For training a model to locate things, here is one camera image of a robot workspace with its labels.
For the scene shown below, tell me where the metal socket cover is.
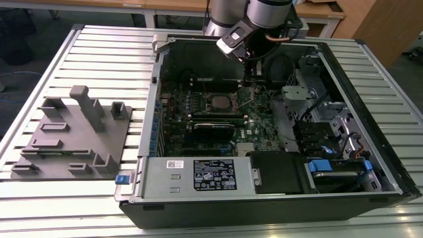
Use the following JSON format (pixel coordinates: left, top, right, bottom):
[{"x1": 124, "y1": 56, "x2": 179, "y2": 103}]
[{"x1": 230, "y1": 84, "x2": 258, "y2": 112}]

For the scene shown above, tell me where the silver CPU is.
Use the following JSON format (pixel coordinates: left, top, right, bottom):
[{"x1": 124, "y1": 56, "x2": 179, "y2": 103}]
[{"x1": 212, "y1": 96, "x2": 230, "y2": 108}]

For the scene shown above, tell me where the CPU socket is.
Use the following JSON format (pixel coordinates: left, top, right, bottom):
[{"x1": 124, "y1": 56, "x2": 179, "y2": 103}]
[{"x1": 204, "y1": 92, "x2": 242, "y2": 115}]

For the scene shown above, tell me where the black RAM slot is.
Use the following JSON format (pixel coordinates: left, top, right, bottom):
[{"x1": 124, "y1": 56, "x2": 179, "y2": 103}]
[
  {"x1": 192, "y1": 118, "x2": 248, "y2": 124},
  {"x1": 192, "y1": 113, "x2": 248, "y2": 119}
]

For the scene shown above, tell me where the silver metal drive cage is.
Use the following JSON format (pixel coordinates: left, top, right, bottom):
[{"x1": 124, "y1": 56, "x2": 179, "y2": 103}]
[{"x1": 280, "y1": 56, "x2": 331, "y2": 119}]

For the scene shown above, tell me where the wooden desk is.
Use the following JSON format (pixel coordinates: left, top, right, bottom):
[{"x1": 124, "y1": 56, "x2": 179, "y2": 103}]
[
  {"x1": 0, "y1": 0, "x2": 156, "y2": 28},
  {"x1": 144, "y1": 0, "x2": 347, "y2": 38}
]

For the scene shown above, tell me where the green motherboard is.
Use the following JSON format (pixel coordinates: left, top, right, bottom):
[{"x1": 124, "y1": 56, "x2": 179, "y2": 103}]
[{"x1": 157, "y1": 81, "x2": 288, "y2": 158}]

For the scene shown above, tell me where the black graphics card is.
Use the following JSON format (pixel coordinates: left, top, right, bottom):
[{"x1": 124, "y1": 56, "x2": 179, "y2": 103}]
[{"x1": 193, "y1": 121, "x2": 236, "y2": 142}]

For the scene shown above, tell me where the black disk bay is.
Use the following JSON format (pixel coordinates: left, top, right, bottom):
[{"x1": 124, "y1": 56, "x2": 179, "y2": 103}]
[{"x1": 292, "y1": 121, "x2": 335, "y2": 152}]

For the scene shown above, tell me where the small silver heatsink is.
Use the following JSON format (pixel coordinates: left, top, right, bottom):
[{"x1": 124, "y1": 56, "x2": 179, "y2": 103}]
[{"x1": 236, "y1": 142, "x2": 258, "y2": 152}]

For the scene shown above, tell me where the wooden cabinet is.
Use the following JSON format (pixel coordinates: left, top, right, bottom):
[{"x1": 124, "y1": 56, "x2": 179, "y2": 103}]
[{"x1": 332, "y1": 0, "x2": 423, "y2": 67}]

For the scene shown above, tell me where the blue disk carrier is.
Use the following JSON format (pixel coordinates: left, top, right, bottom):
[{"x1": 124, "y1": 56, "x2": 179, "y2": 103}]
[{"x1": 307, "y1": 159, "x2": 372, "y2": 179}]

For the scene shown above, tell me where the silver power supply unit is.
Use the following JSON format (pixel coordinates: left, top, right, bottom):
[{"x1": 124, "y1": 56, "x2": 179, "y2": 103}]
[{"x1": 132, "y1": 156, "x2": 258, "y2": 199}]

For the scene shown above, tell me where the black PC case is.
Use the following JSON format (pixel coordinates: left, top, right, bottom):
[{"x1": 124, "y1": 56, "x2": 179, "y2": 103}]
[{"x1": 113, "y1": 33, "x2": 423, "y2": 230}]

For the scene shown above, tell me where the grey parts rack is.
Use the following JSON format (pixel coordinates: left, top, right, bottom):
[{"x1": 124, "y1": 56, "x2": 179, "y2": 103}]
[{"x1": 9, "y1": 85, "x2": 133, "y2": 179}]

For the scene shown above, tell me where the black office chair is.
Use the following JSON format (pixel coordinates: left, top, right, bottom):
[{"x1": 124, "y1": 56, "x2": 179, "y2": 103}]
[{"x1": 0, "y1": 14, "x2": 37, "y2": 66}]

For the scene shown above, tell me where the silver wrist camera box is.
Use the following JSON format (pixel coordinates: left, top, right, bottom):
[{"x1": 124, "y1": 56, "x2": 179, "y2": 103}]
[{"x1": 215, "y1": 21, "x2": 252, "y2": 61}]

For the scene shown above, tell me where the thick black cable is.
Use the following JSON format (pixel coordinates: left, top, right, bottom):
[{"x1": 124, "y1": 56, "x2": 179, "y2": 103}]
[{"x1": 268, "y1": 53, "x2": 295, "y2": 84}]

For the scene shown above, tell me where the thin black cable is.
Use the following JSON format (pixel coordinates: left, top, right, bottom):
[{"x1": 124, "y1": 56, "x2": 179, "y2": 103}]
[{"x1": 299, "y1": 90, "x2": 330, "y2": 122}]

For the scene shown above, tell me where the grey case hinge handle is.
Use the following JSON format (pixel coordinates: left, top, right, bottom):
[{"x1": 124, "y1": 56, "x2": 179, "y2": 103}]
[{"x1": 151, "y1": 34, "x2": 169, "y2": 54}]

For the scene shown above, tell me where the grey flat ribbon cable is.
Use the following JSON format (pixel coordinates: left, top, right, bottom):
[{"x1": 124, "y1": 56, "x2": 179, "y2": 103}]
[{"x1": 271, "y1": 99, "x2": 298, "y2": 152}]

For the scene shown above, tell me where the blue floor cable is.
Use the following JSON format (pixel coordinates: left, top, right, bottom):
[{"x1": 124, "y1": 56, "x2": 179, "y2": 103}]
[{"x1": 0, "y1": 70, "x2": 44, "y2": 104}]

